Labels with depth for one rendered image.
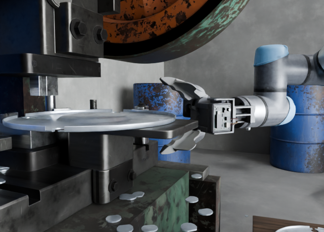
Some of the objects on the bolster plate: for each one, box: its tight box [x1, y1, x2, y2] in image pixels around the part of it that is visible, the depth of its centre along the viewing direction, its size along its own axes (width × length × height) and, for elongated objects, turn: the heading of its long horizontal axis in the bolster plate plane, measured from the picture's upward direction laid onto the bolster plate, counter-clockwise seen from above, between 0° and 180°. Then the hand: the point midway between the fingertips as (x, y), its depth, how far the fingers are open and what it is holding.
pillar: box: [45, 96, 56, 111], centre depth 65 cm, size 2×2×14 cm
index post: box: [134, 103, 149, 144], centre depth 67 cm, size 3×3×10 cm
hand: (157, 116), depth 56 cm, fingers open, 14 cm apart
